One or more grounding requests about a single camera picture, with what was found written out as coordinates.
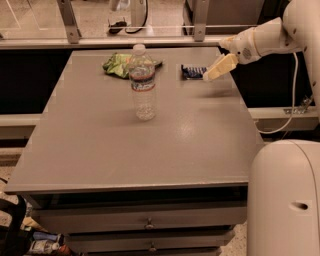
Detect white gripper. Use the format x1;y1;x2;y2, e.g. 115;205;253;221
203;28;259;81

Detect blue rxbar blueberry wrapper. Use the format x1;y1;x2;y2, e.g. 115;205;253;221
181;65;207;80

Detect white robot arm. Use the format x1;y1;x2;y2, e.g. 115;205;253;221
203;0;320;256

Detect clear plastic water bottle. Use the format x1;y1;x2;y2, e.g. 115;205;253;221
128;44;156;121

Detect black object behind glass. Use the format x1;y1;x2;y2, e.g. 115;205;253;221
108;20;127;35

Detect green chip bag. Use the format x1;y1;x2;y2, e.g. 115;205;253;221
102;53;162;79

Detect grey drawer cabinet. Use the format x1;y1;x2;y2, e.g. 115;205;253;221
6;47;263;256

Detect upper drawer round knob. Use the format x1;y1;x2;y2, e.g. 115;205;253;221
144;218;155;230

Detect drawer round knob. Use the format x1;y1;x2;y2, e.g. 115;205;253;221
144;218;155;230
148;244;157;252

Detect lower drawer round knob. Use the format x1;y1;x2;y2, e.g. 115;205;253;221
148;244;157;252

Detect clutter items on floor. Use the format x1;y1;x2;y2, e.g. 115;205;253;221
23;217;72;256

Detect black bag on floor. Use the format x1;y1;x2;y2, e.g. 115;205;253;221
0;178;31;256

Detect white cable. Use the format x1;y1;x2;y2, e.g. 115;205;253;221
256;52;299;136

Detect metal railing frame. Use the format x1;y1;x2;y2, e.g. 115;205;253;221
0;0;320;51

